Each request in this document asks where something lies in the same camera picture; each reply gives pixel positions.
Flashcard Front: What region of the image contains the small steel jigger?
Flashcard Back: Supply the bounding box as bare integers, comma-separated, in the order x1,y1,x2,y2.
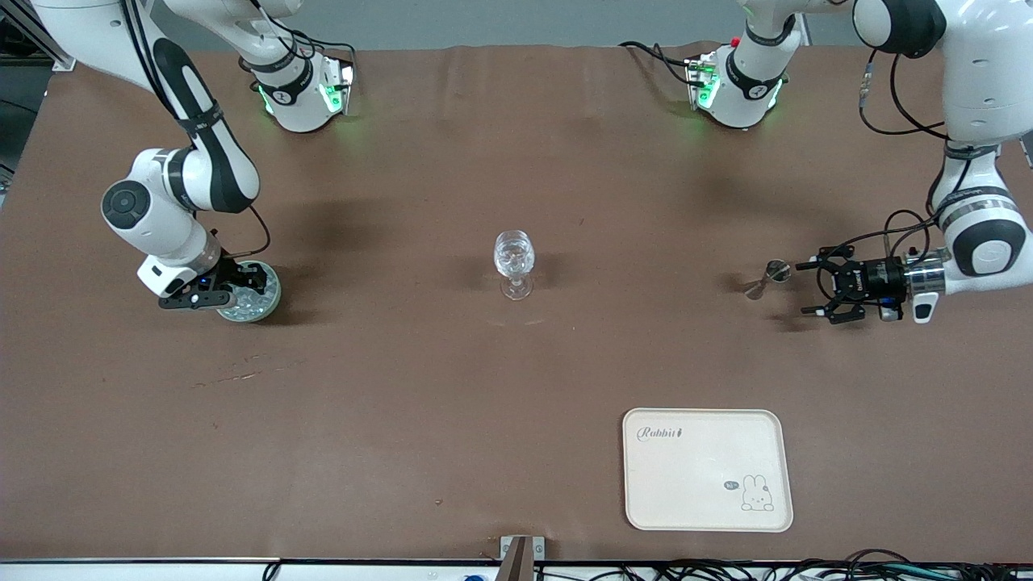
746,258,794,301

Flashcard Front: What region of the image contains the clear ice cube pile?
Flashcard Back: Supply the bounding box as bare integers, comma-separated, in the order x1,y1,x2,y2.
222,290,277,317

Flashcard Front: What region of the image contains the clear wine glass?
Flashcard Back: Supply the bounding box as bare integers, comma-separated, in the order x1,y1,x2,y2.
493,230,537,302

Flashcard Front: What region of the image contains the green round bowl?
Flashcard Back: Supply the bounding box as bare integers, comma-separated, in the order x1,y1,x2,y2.
214,260,282,324

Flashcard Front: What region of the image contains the white rabbit print tray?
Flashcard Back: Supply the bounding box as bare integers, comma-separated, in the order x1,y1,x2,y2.
622,408,794,533

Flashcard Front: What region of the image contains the brown table cover mat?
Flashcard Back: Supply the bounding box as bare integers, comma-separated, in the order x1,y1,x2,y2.
0,42,1033,563

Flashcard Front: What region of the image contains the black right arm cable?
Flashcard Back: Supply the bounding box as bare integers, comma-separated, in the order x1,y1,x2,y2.
121,0,272,259

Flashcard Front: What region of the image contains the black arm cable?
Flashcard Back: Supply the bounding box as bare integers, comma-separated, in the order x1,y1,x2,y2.
121,0,272,259
813,48,951,279

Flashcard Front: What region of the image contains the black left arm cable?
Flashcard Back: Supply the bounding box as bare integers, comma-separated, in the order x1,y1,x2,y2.
813,48,951,279

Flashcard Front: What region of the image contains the black right base cable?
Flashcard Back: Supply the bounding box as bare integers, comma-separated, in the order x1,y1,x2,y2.
286,31,358,82

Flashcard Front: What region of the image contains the black base cable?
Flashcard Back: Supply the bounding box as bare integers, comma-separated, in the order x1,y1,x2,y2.
286,31,358,82
618,40,695,86

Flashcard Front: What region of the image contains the black cable bundle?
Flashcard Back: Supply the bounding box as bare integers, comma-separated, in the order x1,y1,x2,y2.
646,550,1033,581

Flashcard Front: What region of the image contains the aluminium frame profile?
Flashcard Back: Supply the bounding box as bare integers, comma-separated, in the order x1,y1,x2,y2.
0,0,75,72

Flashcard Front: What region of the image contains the black left base cable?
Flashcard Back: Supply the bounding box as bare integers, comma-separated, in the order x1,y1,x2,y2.
618,40,695,86

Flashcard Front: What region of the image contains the grey metal camera bracket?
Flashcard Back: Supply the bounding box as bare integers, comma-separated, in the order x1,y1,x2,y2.
500,535,546,581

